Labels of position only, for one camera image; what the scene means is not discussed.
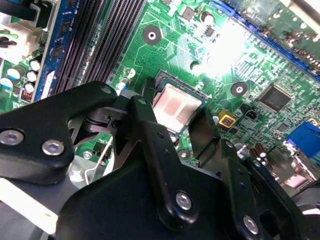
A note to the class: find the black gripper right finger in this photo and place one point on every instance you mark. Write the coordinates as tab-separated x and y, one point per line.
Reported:
240	200

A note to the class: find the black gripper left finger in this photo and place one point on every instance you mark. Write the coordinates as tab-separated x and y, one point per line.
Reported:
37	125

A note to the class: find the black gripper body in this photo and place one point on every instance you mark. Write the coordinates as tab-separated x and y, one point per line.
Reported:
125	205

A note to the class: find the thin metal locking lever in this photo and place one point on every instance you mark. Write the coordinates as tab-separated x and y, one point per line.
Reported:
104	152

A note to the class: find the silver CPU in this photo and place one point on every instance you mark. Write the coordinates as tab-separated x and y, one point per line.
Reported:
177	107

